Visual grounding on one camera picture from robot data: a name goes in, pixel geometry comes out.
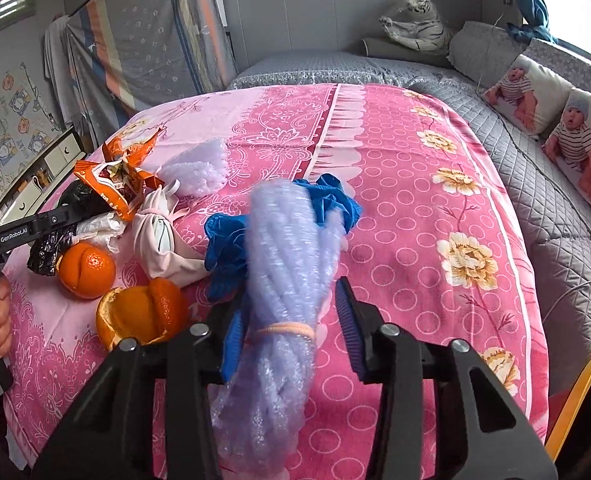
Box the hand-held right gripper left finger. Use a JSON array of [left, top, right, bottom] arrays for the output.
[[30, 296, 250, 480]]

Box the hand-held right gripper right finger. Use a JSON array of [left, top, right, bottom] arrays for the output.
[[334, 276, 559, 480]]

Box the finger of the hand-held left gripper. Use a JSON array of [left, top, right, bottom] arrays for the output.
[[28, 209, 79, 241]]

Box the black plastic bag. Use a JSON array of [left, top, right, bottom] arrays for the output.
[[26, 179, 107, 277]]

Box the whole orange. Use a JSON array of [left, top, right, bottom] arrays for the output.
[[58, 240, 118, 300]]

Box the orange snack wrapper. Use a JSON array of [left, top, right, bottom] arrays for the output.
[[72, 127, 169, 222]]

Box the purple foam net bundle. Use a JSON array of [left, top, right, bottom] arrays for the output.
[[210, 179, 349, 480]]

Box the yellow rimmed bin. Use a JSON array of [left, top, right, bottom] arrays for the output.
[[545, 342, 591, 464]]

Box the white plastic bag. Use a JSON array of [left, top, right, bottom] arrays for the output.
[[74, 210, 127, 254]]

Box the white cabinet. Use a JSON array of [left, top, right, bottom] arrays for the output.
[[0, 127, 89, 232]]

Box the blue plastic bag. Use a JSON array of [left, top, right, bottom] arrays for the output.
[[204, 212, 256, 302]]

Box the orange peel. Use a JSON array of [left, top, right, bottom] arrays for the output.
[[95, 277, 191, 351]]

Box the pink cloth bundle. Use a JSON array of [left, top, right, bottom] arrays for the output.
[[128, 184, 212, 282]]

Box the pink floral printed blanket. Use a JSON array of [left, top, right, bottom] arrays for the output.
[[0, 82, 551, 480]]

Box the white bubble wrap piece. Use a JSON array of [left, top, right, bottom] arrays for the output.
[[160, 139, 229, 197]]

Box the white hanging garment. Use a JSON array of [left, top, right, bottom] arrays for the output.
[[42, 14, 84, 127]]

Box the striped hanging sheet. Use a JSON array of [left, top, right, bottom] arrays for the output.
[[66, 0, 237, 127]]

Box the grey quilted bed cover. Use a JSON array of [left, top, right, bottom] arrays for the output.
[[228, 50, 591, 396]]

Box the baby print pillow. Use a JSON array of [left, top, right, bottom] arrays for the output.
[[542, 87, 591, 222], [482, 53, 574, 136]]

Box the white tiger plush toy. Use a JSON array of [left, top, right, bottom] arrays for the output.
[[379, 0, 455, 56]]

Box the short blue curtain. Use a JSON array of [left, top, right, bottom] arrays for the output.
[[506, 0, 559, 45]]

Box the cartoon wall poster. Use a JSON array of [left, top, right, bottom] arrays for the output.
[[0, 62, 64, 211]]

